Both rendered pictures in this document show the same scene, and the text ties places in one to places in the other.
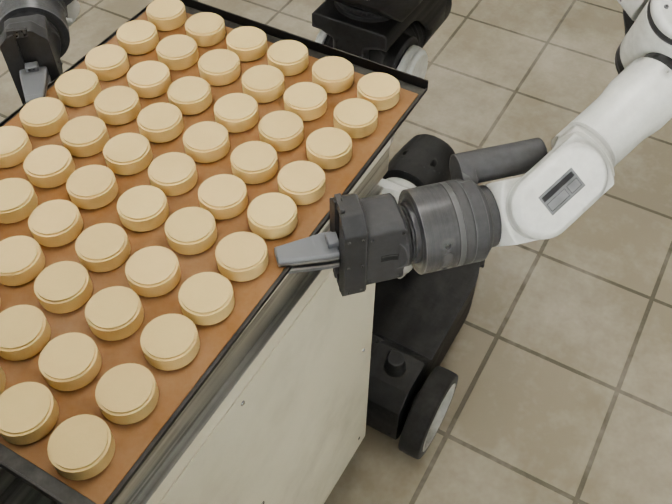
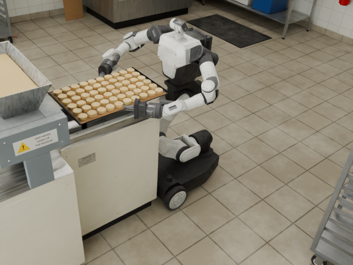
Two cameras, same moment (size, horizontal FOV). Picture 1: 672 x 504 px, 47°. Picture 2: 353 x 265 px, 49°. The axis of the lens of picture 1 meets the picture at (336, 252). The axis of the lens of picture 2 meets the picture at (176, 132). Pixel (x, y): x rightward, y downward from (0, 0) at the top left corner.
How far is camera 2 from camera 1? 1.58 m
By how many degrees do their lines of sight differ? 20
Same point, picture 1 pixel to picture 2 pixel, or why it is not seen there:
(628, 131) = (190, 103)
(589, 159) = (179, 104)
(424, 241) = (147, 109)
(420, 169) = (198, 136)
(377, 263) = (139, 112)
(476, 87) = (244, 132)
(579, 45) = (286, 130)
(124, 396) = (91, 113)
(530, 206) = (166, 108)
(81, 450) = (82, 116)
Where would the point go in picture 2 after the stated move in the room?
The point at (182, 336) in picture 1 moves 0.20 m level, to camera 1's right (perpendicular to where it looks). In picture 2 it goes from (103, 109) to (135, 118)
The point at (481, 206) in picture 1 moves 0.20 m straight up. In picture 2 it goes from (158, 106) to (160, 74)
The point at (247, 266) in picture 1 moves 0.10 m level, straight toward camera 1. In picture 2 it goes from (118, 105) to (112, 114)
